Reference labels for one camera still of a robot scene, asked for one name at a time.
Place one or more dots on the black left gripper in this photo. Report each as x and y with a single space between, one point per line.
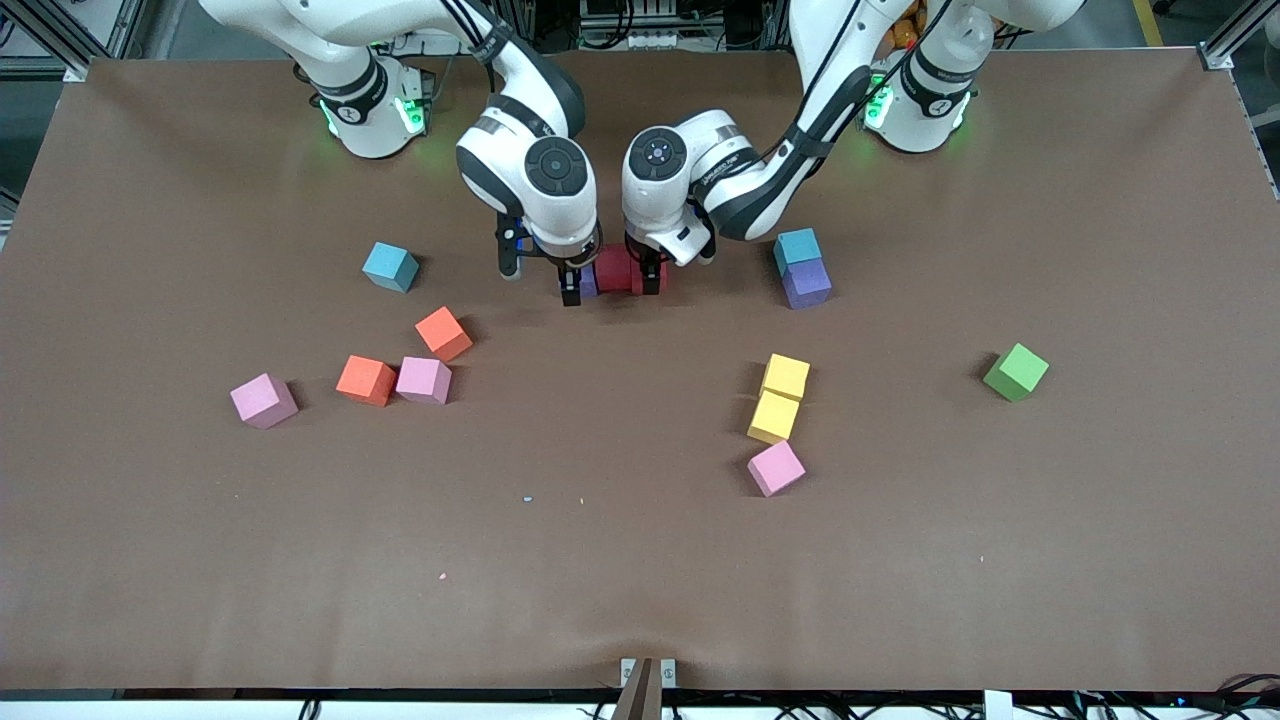
651 263

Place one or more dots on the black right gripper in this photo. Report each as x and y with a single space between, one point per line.
573 268

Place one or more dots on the purple foam cube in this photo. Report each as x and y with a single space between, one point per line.
806 284
590 282

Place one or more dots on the red foam cube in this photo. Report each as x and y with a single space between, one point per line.
655 282
615 270

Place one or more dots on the pink foam cube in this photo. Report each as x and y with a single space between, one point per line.
423 380
776 468
263 400

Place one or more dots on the orange foam cube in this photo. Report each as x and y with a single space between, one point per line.
444 334
366 380

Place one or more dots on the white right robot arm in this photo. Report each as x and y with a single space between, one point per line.
300 20

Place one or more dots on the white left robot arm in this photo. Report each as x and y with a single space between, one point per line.
650 205

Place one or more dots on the light blue foam cube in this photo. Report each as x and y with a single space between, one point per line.
797 247
390 266

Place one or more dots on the yellow foam cube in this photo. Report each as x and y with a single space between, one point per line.
772 420
786 377

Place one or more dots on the white electronics box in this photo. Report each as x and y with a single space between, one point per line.
640 40

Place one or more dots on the brown table cover sheet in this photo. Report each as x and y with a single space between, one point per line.
640 600

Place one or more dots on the bag of orange fruits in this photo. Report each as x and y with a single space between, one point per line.
900 35

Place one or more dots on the green foam cube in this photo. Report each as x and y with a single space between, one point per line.
1016 372

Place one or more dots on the metal table clamp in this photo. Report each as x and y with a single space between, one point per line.
640 695

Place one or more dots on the white tag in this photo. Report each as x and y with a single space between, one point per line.
998 706

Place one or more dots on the aluminium frame strut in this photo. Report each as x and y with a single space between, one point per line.
75 68
1215 55

